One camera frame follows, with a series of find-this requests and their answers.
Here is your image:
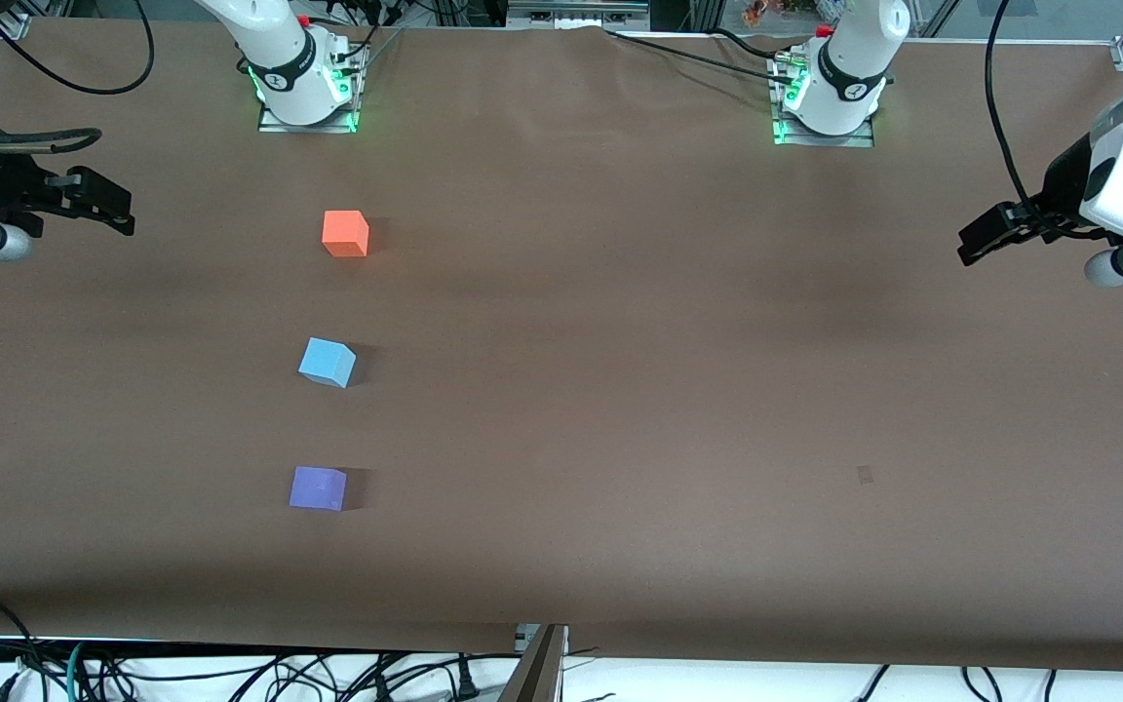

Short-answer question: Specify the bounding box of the light blue foam block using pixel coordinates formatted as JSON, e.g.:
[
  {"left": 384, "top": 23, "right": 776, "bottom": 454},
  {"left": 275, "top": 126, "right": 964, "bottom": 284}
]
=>
[{"left": 297, "top": 336, "right": 358, "bottom": 390}]

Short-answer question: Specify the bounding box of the orange foam block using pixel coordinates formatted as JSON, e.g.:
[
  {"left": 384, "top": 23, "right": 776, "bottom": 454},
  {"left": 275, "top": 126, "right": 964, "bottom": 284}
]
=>
[{"left": 322, "top": 210, "right": 370, "bottom": 259}]

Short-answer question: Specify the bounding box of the purple foam block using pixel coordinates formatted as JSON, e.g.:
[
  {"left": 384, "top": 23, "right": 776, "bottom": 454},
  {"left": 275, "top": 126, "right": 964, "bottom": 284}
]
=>
[{"left": 289, "top": 466, "right": 348, "bottom": 513}]

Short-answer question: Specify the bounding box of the orange red small object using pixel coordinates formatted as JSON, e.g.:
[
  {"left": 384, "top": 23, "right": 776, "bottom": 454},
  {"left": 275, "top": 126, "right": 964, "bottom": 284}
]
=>
[{"left": 742, "top": 0, "right": 804, "bottom": 26}]

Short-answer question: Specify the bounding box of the aluminium extrusion bar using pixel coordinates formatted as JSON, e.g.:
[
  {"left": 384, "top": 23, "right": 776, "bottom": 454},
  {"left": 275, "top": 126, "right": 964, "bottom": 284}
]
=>
[{"left": 508, "top": 0, "right": 651, "bottom": 31}]

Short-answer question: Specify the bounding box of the brown table cover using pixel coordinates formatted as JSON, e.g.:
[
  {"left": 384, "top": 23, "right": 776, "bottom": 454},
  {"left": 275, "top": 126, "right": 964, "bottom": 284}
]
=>
[{"left": 0, "top": 18, "right": 1123, "bottom": 674}]

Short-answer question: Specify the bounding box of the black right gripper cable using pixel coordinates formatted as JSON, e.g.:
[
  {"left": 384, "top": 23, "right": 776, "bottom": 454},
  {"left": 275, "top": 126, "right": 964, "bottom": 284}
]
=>
[{"left": 0, "top": 125, "right": 104, "bottom": 156}]

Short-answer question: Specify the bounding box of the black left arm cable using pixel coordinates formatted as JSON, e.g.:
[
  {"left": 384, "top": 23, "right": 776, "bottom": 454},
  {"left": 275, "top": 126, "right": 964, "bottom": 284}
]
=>
[{"left": 984, "top": 0, "right": 1110, "bottom": 242}]

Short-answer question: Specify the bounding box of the black looping arm cable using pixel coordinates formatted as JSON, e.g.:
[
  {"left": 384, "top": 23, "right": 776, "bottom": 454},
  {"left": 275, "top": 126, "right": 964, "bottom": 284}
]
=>
[{"left": 0, "top": 0, "right": 156, "bottom": 97}]

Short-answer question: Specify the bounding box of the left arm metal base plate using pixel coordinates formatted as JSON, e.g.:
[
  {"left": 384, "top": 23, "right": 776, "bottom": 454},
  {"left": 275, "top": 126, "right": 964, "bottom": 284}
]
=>
[{"left": 769, "top": 49, "right": 877, "bottom": 150}]

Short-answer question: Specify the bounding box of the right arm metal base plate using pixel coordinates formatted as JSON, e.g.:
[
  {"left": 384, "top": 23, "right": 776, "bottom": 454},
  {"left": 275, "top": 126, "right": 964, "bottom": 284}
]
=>
[{"left": 256, "top": 44, "right": 361, "bottom": 136}]

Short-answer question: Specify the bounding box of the short black table cable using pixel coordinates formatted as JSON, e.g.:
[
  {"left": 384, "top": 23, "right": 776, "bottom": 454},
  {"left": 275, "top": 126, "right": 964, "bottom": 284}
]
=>
[{"left": 713, "top": 27, "right": 773, "bottom": 59}]

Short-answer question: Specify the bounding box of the long black table cable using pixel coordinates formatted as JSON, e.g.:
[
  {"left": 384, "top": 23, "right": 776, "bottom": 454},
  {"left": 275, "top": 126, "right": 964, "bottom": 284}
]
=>
[{"left": 603, "top": 27, "right": 783, "bottom": 79}]

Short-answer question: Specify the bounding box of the teal floor cable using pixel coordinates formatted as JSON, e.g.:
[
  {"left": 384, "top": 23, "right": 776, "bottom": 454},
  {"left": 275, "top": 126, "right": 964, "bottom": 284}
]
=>
[{"left": 62, "top": 641, "right": 97, "bottom": 702}]

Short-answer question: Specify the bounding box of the aluminium profile post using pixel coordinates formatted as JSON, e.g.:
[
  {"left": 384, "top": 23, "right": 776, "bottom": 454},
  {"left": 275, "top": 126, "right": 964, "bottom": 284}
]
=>
[{"left": 498, "top": 624, "right": 571, "bottom": 702}]

